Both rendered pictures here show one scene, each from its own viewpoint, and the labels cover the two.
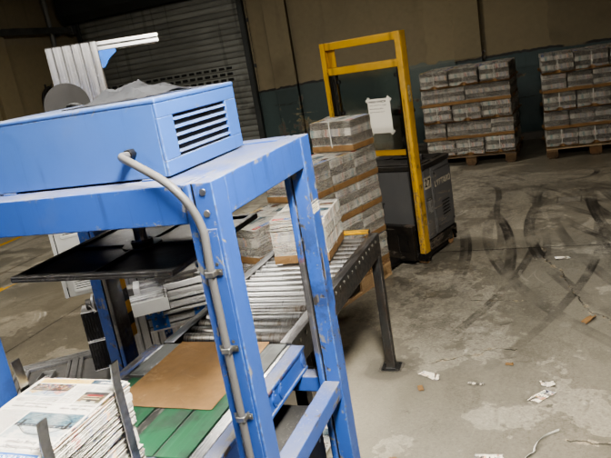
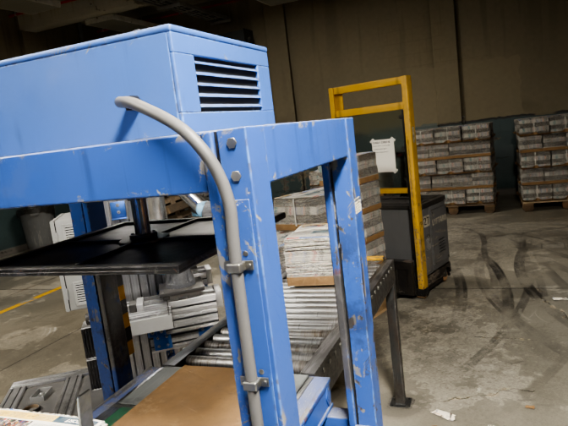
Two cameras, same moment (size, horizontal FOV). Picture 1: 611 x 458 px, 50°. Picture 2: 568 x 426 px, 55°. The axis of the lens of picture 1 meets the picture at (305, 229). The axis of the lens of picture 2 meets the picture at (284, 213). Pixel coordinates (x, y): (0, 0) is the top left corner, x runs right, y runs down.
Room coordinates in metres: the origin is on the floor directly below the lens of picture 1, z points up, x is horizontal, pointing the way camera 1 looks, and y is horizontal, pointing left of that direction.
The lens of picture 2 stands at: (0.64, 0.15, 1.54)
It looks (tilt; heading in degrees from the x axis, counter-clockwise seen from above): 9 degrees down; 0
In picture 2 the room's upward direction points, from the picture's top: 7 degrees counter-clockwise
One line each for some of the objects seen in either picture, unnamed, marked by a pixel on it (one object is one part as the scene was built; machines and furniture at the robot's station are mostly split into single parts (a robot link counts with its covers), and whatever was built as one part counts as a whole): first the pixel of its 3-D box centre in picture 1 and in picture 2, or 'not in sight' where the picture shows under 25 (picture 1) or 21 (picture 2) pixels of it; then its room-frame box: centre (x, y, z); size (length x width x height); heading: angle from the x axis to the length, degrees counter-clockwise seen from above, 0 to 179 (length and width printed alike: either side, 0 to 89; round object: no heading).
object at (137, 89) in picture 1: (135, 88); not in sight; (1.94, 0.41, 1.78); 0.32 x 0.28 x 0.05; 68
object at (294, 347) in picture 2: (248, 324); (260, 349); (2.50, 0.29, 0.78); 0.47 x 0.05 x 0.05; 68
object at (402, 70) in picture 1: (410, 145); (412, 184); (5.08, -0.92, 0.97); 0.09 x 0.09 x 1.75; 50
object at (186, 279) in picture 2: not in sight; (179, 275); (3.37, 0.73, 0.87); 0.15 x 0.15 x 0.10
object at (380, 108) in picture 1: (371, 110); (374, 150); (5.31, -0.68, 1.28); 0.57 x 0.01 x 0.65; 50
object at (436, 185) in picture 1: (405, 204); (402, 241); (5.58, -0.90, 0.40); 0.69 x 0.55 x 0.80; 50
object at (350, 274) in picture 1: (340, 288); (360, 314); (2.83, -0.11, 0.74); 1.34 x 0.05 x 0.12; 158
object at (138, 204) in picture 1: (128, 184); (132, 163); (1.98, 0.51, 1.50); 0.94 x 0.68 x 0.10; 68
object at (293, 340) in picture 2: (255, 318); (268, 342); (2.56, 0.27, 0.78); 0.47 x 0.05 x 0.05; 68
